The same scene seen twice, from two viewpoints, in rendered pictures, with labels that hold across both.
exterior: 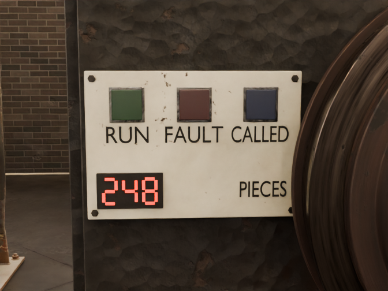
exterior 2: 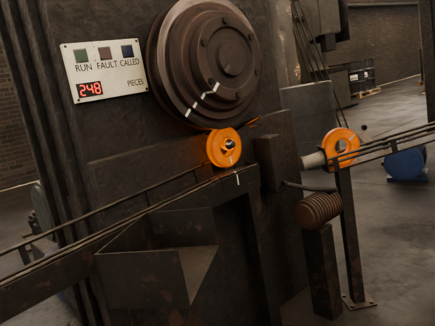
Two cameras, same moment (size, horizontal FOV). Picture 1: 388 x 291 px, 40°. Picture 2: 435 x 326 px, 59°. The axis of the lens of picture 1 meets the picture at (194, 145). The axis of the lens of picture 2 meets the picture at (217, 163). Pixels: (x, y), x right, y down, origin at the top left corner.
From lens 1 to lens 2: 0.79 m
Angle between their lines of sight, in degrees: 34
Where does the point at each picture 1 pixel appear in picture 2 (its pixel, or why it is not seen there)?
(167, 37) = (87, 30)
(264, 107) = (129, 52)
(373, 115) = (171, 41)
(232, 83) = (116, 44)
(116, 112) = (78, 58)
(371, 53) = (164, 23)
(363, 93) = (166, 35)
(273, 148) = (135, 66)
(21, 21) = not seen: outside the picture
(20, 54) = not seen: outside the picture
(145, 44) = (79, 33)
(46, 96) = not seen: outside the picture
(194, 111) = (105, 55)
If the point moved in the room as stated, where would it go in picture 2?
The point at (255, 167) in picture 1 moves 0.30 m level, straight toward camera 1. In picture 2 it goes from (131, 74) to (163, 61)
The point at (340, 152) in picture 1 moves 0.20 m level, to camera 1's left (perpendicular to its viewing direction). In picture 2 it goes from (164, 54) to (103, 61)
